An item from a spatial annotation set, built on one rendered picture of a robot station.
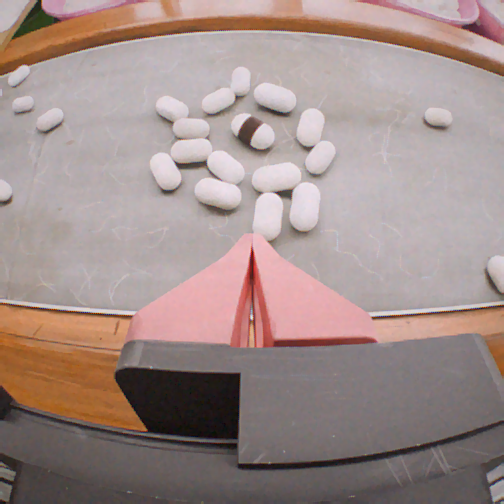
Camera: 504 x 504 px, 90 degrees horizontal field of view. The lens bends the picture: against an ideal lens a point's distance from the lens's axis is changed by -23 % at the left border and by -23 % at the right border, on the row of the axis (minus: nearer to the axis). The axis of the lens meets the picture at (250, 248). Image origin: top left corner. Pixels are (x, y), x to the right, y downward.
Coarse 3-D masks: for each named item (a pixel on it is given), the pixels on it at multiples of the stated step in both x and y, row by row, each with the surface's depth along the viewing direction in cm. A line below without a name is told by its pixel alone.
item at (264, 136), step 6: (240, 114) 25; (246, 114) 25; (234, 120) 25; (240, 120) 25; (234, 126) 25; (240, 126) 25; (264, 126) 24; (234, 132) 25; (258, 132) 24; (264, 132) 24; (270, 132) 25; (252, 138) 25; (258, 138) 25; (264, 138) 25; (270, 138) 25; (252, 144) 25; (258, 144) 25; (264, 144) 25; (270, 144) 25
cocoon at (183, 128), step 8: (184, 120) 25; (192, 120) 25; (200, 120) 25; (176, 128) 25; (184, 128) 25; (192, 128) 25; (200, 128) 25; (208, 128) 26; (176, 136) 26; (184, 136) 26; (192, 136) 25; (200, 136) 25
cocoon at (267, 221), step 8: (264, 200) 23; (272, 200) 23; (280, 200) 24; (256, 208) 24; (264, 208) 23; (272, 208) 23; (280, 208) 23; (256, 216) 23; (264, 216) 23; (272, 216) 23; (280, 216) 23; (256, 224) 23; (264, 224) 23; (272, 224) 23; (280, 224) 23; (256, 232) 23; (264, 232) 23; (272, 232) 23
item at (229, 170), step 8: (216, 152) 24; (224, 152) 25; (208, 160) 25; (216, 160) 24; (224, 160) 24; (232, 160) 24; (216, 168) 24; (224, 168) 24; (232, 168) 24; (240, 168) 24; (224, 176) 24; (232, 176) 24; (240, 176) 24
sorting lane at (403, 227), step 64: (64, 64) 30; (128, 64) 29; (192, 64) 29; (256, 64) 29; (320, 64) 29; (384, 64) 29; (448, 64) 30; (0, 128) 28; (64, 128) 27; (128, 128) 27; (384, 128) 27; (448, 128) 27; (64, 192) 26; (128, 192) 26; (192, 192) 25; (256, 192) 25; (320, 192) 25; (384, 192) 25; (448, 192) 26; (0, 256) 24; (64, 256) 24; (128, 256) 24; (192, 256) 24; (320, 256) 24; (384, 256) 24; (448, 256) 24
